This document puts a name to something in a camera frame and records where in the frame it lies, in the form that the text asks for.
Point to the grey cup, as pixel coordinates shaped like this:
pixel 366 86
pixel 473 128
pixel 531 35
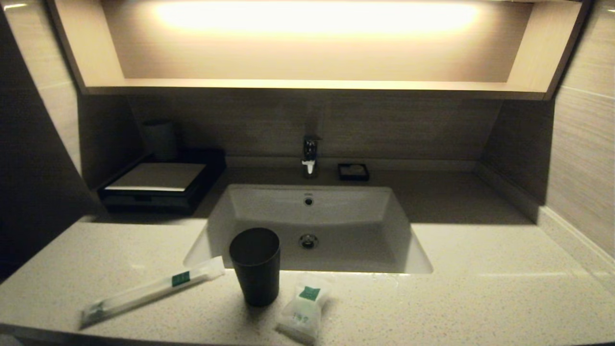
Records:
pixel 161 142

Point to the white ceramic sink basin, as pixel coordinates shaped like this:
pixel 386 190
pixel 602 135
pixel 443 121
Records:
pixel 346 226

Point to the dental kit packet green label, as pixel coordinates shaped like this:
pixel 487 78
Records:
pixel 144 293

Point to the wooden wall niche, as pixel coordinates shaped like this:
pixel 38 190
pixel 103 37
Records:
pixel 312 85

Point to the black soap dish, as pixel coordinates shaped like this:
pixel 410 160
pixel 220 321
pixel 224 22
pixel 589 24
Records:
pixel 340 177

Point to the black amenity tray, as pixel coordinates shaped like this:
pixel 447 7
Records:
pixel 215 168

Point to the chrome sink drain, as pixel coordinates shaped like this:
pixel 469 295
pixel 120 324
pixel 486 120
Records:
pixel 308 241

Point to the warm niche light strip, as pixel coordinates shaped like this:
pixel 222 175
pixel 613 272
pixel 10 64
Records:
pixel 317 17

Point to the small sachet green label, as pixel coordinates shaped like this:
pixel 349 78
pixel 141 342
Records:
pixel 302 315

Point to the chrome faucet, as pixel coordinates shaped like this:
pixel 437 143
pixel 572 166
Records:
pixel 310 153

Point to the black plastic cup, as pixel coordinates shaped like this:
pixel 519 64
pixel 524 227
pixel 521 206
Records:
pixel 254 274

